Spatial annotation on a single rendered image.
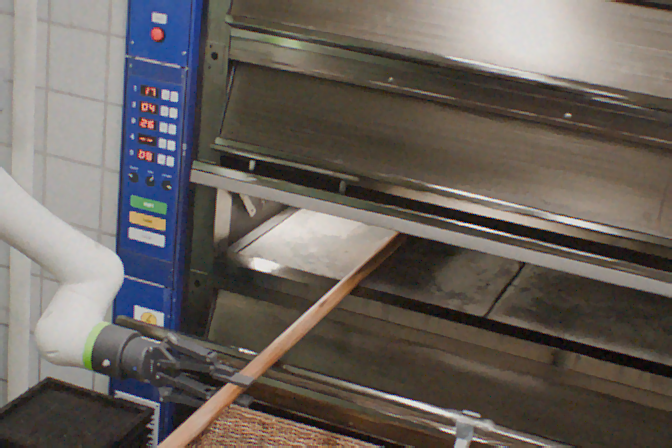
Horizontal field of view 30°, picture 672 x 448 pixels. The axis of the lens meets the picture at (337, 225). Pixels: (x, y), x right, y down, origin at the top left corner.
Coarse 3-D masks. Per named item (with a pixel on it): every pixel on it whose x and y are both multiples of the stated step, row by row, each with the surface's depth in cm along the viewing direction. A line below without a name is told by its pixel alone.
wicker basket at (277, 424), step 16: (240, 416) 282; (256, 416) 280; (272, 416) 279; (208, 432) 284; (224, 432) 283; (240, 432) 282; (272, 432) 279; (288, 432) 278; (304, 432) 277; (320, 432) 276
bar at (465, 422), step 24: (144, 336) 243; (192, 336) 240; (240, 360) 236; (312, 384) 232; (336, 384) 230; (360, 384) 229; (408, 408) 225; (432, 408) 224; (456, 432) 222; (480, 432) 221; (504, 432) 220; (528, 432) 219
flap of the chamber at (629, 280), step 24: (240, 168) 272; (240, 192) 252; (264, 192) 250; (288, 192) 248; (336, 192) 263; (336, 216) 245; (360, 216) 243; (384, 216) 242; (456, 240) 237; (480, 240) 236; (552, 264) 231; (576, 264) 230; (648, 264) 244; (648, 288) 226
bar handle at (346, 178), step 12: (216, 144) 257; (240, 156) 256; (252, 156) 254; (264, 156) 253; (252, 168) 254; (300, 168) 251; (312, 168) 250; (324, 168) 250; (348, 180) 248; (360, 180) 248
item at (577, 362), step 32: (224, 256) 278; (288, 288) 271; (320, 288) 268; (416, 320) 262; (448, 320) 259; (480, 320) 260; (512, 352) 256; (544, 352) 253; (576, 352) 251; (608, 352) 253; (640, 384) 247
